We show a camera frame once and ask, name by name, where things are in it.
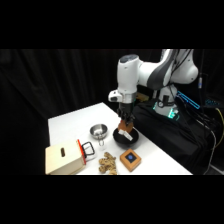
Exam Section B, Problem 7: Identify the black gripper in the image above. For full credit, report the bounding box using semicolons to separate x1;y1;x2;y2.
117;102;136;130

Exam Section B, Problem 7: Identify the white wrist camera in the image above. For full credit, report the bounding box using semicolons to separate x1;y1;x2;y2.
107;89;124;103

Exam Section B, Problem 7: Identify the light wooden box with slot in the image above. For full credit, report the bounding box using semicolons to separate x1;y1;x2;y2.
44;139;86;176

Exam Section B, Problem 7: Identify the silver metal bowl with handle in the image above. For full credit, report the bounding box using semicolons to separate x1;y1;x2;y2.
88;123;110;148

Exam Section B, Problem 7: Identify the wooden block with blue square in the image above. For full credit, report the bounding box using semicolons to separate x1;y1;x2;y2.
119;148;143;173

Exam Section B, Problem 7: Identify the yellow wooden object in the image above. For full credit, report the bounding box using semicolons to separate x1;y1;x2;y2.
135;92;150;103

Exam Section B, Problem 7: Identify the blue lit device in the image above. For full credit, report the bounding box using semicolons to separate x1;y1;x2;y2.
175;90;202;111

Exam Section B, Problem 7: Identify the black curtain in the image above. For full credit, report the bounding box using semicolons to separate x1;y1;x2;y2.
0;49;224;176

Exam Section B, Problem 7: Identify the yellow cable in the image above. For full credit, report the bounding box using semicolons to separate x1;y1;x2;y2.
213;107;224;149

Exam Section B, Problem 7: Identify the black robot stand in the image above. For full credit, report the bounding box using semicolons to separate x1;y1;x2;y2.
131;98;216;176

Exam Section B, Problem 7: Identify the black bowl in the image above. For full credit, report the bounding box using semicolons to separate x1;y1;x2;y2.
112;126;140;150

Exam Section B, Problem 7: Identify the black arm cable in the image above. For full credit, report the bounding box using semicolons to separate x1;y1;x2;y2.
164;49;194;101

